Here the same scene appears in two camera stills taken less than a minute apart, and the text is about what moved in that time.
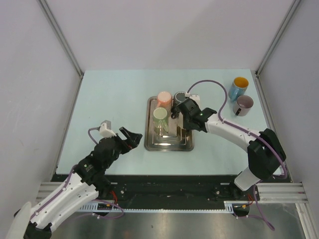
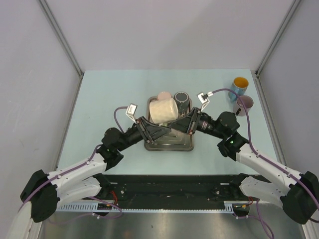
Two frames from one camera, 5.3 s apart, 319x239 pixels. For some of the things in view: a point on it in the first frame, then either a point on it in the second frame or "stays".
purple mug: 242,105 stays
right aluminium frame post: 292,8 stays
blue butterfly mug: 239,87 stays
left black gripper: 133,140 to 150,131
